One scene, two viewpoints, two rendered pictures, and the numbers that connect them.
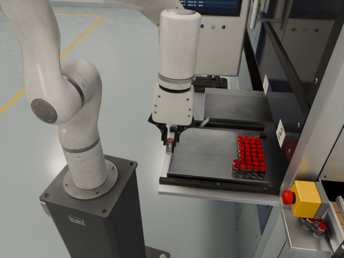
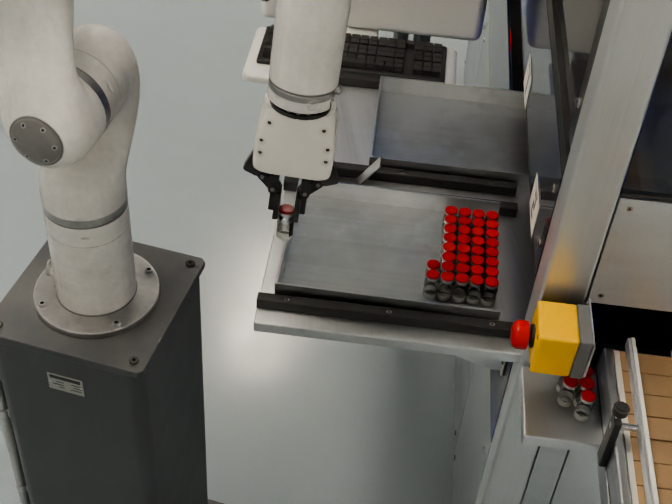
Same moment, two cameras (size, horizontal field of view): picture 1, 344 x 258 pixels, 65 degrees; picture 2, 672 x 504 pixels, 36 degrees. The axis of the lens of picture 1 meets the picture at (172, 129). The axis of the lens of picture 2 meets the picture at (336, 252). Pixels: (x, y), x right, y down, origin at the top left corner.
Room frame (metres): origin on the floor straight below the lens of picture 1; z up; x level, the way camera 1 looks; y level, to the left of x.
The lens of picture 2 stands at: (-0.49, 0.01, 2.01)
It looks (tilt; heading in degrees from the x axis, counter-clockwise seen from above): 43 degrees down; 356
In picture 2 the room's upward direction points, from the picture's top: 5 degrees clockwise
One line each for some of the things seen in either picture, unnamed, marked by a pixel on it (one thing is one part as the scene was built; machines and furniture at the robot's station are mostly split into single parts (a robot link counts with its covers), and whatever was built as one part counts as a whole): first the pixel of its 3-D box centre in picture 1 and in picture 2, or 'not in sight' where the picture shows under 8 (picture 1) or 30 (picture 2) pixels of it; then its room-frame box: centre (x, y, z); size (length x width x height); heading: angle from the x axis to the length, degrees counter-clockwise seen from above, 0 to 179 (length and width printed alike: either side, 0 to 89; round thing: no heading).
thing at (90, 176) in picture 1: (86, 160); (91, 249); (0.65, 0.29, 0.95); 0.19 x 0.19 x 0.18
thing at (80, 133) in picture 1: (77, 102); (86, 119); (0.68, 0.28, 1.16); 0.19 x 0.12 x 0.24; 166
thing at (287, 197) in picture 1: (289, 197); (525, 335); (0.46, -0.32, 0.99); 0.04 x 0.04 x 0.04; 83
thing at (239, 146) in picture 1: (240, 155); (447, 252); (0.72, -0.25, 0.90); 0.18 x 0.02 x 0.05; 172
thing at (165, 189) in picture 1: (226, 132); (422, 197); (0.90, -0.23, 0.87); 0.70 x 0.48 x 0.02; 173
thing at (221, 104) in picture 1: (240, 106); (466, 132); (1.06, -0.32, 0.90); 0.34 x 0.26 x 0.04; 83
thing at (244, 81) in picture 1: (244, 85); (498, 64); (1.56, -0.48, 0.73); 1.98 x 0.01 x 0.25; 173
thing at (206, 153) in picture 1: (216, 154); (392, 248); (0.73, -0.17, 0.90); 0.34 x 0.26 x 0.04; 82
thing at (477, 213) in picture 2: (253, 156); (475, 255); (0.72, -0.30, 0.90); 0.18 x 0.02 x 0.05; 172
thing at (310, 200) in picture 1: (306, 199); (558, 339); (0.46, -0.37, 1.00); 0.08 x 0.07 x 0.07; 83
